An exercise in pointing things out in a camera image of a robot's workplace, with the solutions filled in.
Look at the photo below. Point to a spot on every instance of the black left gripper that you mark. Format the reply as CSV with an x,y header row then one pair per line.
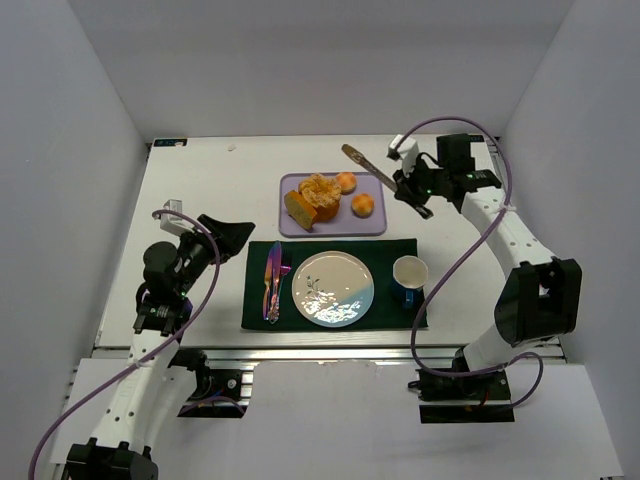
x,y
209,237

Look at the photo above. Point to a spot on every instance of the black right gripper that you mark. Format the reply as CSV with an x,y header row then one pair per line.
x,y
410,187

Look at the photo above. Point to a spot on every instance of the steel tongs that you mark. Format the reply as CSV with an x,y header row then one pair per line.
x,y
358,158

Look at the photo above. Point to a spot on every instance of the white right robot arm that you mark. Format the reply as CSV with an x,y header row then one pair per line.
x,y
540,298

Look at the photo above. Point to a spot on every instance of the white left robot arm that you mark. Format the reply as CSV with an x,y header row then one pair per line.
x,y
160,376

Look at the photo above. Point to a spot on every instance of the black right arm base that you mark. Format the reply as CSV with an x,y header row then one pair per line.
x,y
481,399

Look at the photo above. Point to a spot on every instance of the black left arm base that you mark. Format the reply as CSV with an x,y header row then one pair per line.
x,y
219,390

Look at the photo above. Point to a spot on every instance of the round bun front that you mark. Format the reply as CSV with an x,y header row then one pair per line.
x,y
362,205

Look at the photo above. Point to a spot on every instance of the round bun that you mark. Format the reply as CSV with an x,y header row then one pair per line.
x,y
347,182
362,205

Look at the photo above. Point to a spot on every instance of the round bun rear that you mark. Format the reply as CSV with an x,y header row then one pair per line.
x,y
347,182

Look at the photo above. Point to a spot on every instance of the iridescent fork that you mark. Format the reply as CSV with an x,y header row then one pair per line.
x,y
285,268

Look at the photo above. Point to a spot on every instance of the lavender tray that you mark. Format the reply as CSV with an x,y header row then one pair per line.
x,y
345,223

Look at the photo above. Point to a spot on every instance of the iridescent knife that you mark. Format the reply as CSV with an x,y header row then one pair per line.
x,y
273,255

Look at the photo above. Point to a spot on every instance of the orange crumb-topped cake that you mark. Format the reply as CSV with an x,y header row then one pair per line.
x,y
323,193

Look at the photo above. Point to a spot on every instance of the blue mug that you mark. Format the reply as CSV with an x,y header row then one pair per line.
x,y
409,276

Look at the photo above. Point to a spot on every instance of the white and blue plate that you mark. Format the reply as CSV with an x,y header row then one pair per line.
x,y
332,289

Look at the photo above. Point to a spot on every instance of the dark green placemat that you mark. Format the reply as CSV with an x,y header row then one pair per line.
x,y
386,313

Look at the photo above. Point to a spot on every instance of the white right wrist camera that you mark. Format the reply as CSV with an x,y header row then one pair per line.
x,y
406,151

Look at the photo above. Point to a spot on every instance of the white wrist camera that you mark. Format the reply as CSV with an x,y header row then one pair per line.
x,y
406,151
171,223

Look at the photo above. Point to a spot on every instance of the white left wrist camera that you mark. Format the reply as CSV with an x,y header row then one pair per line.
x,y
171,223

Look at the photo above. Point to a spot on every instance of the aluminium table frame rail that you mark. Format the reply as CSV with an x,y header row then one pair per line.
x,y
550,352

